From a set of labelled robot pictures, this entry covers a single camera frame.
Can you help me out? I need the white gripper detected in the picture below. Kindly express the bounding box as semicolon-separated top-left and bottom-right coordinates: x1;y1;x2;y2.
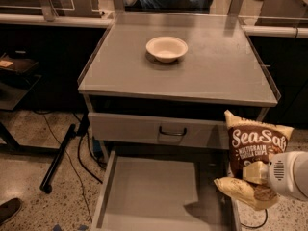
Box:
243;152;299;195

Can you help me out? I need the brown sea salt chip bag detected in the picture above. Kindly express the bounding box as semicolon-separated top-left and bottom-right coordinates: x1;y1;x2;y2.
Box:
214;110;294;211

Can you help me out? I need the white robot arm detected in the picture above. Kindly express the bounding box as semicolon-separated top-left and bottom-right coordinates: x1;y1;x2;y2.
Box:
243;151;308;201

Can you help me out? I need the open grey middle drawer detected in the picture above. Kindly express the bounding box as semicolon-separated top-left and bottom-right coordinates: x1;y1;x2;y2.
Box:
90;149;242;231

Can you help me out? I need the grey top drawer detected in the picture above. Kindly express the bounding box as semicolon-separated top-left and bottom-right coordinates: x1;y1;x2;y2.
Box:
89;113;229;150

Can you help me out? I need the white paper bowl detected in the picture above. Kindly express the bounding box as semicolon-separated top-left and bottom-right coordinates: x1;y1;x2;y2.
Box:
146;37;188;63

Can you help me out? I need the black metal stand leg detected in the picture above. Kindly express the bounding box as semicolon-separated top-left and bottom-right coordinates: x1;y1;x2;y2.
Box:
39;124;75;194

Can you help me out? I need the dark shoe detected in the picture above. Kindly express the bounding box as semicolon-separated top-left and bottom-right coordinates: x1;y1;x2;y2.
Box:
0;198;22;225

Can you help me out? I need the black side table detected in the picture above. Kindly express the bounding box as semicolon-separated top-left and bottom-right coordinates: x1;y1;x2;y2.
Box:
0;75;41;111

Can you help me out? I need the dark box with label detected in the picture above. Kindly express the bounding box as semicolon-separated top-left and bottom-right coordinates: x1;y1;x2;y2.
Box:
0;54;39;75

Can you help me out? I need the black floor cable right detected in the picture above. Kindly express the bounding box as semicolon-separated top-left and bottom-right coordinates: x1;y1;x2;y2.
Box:
240;208;269;229

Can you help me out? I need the black floor cable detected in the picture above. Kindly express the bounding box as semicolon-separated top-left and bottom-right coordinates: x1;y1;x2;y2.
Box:
33;109;104;223
240;208;269;229

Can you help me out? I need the black drawer handle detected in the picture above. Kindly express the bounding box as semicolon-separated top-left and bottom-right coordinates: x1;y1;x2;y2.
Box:
159;126;187;137

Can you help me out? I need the black floor cable left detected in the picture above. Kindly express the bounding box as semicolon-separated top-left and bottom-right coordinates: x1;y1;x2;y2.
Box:
33;109;104;223

